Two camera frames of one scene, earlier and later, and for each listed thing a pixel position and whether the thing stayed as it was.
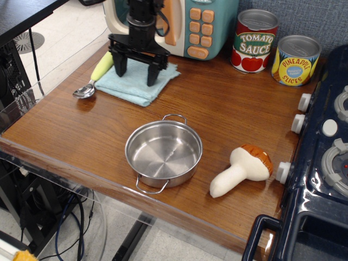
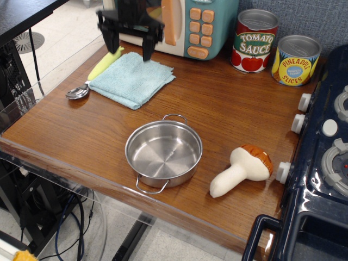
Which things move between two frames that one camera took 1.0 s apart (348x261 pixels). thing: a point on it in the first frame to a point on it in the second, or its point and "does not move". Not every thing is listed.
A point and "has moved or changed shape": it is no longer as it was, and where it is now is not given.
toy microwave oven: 200,30 does not move
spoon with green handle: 104,66 has moved or changed shape
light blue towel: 133,85 has moved or changed shape
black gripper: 140,45 to 132,16
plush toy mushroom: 248,161 does not move
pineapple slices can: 295,60 does not move
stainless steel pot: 163,152 does not move
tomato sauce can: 254,39 does not move
